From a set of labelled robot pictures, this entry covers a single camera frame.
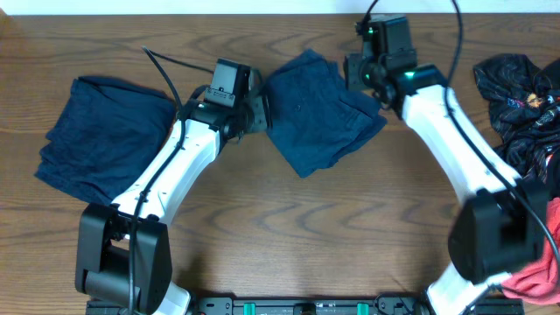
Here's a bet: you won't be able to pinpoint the navy blue denim shorts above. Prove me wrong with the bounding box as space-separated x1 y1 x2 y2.
265 50 387 178

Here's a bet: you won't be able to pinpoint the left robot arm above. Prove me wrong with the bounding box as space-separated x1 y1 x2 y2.
74 59 271 314

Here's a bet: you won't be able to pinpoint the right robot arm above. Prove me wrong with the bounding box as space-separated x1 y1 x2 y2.
344 13 554 314

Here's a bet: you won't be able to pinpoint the folded navy blue garment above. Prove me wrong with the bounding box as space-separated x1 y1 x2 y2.
35 75 176 205

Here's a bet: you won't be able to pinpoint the black patterned sports shirt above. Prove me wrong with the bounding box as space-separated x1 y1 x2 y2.
473 53 559 181

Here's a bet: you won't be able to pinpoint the red garment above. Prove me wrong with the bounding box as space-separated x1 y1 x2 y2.
500 196 560 306

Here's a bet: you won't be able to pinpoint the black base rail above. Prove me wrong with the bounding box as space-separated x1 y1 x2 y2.
85 294 525 315

